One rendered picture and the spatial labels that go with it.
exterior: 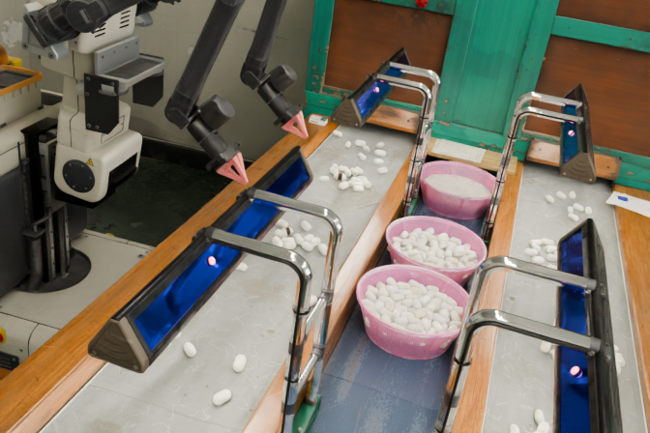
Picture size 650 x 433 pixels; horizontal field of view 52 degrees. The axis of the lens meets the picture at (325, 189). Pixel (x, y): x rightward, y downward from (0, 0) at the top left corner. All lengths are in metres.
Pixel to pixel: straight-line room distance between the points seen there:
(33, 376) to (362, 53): 1.62
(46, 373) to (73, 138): 0.87
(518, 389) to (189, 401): 0.64
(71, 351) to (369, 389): 0.58
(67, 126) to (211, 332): 0.84
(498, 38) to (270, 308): 1.29
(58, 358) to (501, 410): 0.82
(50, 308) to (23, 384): 0.99
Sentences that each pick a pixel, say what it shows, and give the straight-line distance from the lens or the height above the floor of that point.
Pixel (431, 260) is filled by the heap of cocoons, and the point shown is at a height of 0.74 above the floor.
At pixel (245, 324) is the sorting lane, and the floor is 0.74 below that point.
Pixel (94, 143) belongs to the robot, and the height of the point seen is 0.83.
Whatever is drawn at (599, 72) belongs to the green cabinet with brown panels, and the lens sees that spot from 2.37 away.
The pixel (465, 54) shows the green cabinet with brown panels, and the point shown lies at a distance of 2.36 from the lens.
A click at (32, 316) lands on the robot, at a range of 2.23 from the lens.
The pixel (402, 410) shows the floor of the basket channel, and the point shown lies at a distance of 1.39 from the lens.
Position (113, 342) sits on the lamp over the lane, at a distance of 0.85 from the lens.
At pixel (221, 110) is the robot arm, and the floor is 1.04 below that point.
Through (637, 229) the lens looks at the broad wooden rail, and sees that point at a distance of 2.17.
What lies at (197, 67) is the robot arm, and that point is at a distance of 1.63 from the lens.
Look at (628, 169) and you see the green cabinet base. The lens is 2.46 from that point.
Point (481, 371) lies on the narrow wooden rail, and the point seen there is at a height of 0.76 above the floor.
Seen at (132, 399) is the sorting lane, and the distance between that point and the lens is 1.26.
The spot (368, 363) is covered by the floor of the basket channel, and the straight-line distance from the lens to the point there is 1.47.
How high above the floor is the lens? 1.62
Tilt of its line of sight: 26 degrees down
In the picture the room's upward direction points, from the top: 8 degrees clockwise
